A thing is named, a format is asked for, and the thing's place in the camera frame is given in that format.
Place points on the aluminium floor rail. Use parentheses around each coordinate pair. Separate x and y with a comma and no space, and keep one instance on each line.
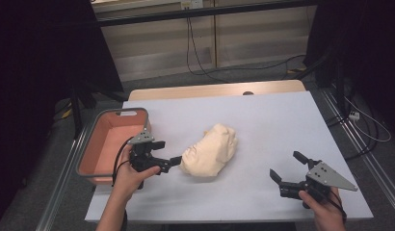
(372,163)
(62,179)

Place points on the white table mat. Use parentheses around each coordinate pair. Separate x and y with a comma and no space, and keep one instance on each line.
(250,128)

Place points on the black curtain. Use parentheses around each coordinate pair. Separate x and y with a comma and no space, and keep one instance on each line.
(369,48)
(31,64)

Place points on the person's left hand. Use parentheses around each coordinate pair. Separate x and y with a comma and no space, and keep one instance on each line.
(126,179)

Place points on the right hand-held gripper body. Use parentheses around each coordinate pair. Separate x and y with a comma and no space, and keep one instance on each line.
(327,176)

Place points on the white wall socket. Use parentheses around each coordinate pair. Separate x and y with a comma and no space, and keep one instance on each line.
(192,4)

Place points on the black stand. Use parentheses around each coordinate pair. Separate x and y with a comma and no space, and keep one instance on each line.
(77,109)
(338,83)

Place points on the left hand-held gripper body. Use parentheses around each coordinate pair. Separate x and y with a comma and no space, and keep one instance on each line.
(142,160)

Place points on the white power strip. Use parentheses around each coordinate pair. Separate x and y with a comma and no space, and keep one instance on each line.
(354,115)

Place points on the black horizontal bar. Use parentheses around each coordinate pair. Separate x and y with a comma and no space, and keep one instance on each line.
(202,12)

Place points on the pink basket with grey rim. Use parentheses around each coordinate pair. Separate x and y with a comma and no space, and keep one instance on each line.
(105,144)

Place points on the person's right hand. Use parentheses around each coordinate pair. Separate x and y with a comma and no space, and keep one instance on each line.
(327,215)

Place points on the cream cloth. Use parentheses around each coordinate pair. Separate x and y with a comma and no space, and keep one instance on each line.
(211,150)

